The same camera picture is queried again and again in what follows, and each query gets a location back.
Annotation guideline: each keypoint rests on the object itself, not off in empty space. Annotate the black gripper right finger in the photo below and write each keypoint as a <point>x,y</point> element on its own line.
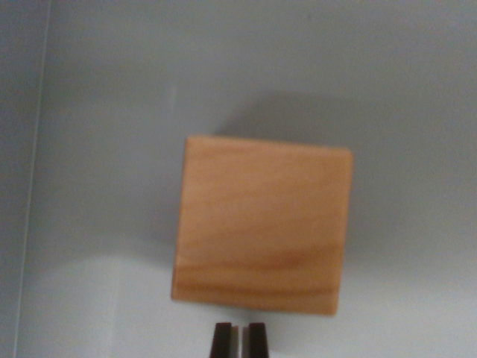
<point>257,341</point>

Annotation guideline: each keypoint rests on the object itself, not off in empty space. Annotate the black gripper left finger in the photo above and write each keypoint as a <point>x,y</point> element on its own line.
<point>223,341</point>

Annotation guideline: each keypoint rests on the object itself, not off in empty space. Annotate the wooden cube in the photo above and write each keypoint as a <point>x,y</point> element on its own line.
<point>261,223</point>

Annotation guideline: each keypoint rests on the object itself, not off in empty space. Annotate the white plastic tray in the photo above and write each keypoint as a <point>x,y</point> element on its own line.
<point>391,93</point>

